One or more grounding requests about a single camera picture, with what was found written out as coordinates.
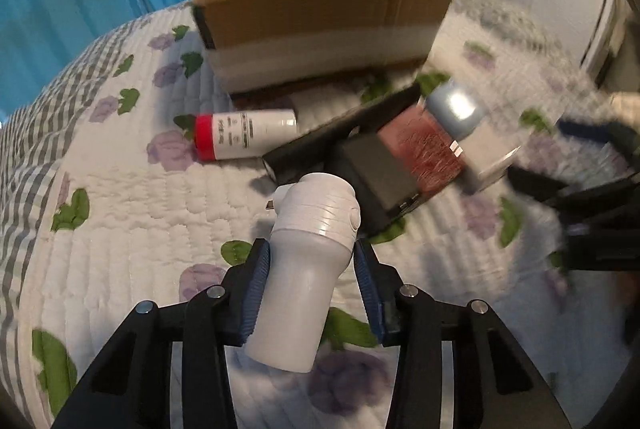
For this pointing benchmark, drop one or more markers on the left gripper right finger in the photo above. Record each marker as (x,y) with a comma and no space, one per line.
(496,385)

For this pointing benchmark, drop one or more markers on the floral quilted bedspread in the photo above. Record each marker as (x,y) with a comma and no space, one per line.
(103,205)

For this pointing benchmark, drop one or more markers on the white rectangular box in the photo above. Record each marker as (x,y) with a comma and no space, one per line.
(486,155)

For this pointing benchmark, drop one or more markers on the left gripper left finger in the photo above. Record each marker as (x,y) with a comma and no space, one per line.
(127,384)

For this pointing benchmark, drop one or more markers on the black power adapter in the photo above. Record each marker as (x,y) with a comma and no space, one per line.
(385,189)

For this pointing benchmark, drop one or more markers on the blue grey cap bottle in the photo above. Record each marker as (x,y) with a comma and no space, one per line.
(455,109)

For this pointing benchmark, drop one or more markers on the white plastic nebulizer device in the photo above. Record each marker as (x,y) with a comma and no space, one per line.
(310,244)

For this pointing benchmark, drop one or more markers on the white bottle red cap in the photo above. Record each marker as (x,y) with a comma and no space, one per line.
(246,134)

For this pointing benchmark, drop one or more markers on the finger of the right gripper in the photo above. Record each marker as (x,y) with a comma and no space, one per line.
(539,187)
(597,133)

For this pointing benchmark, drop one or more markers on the brown cardboard box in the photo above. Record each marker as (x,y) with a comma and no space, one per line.
(255,44)

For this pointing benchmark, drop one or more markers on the red patterned box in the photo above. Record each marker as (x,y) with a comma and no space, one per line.
(424,148)

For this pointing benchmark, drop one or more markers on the long black bar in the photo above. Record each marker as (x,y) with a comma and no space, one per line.
(290,161)

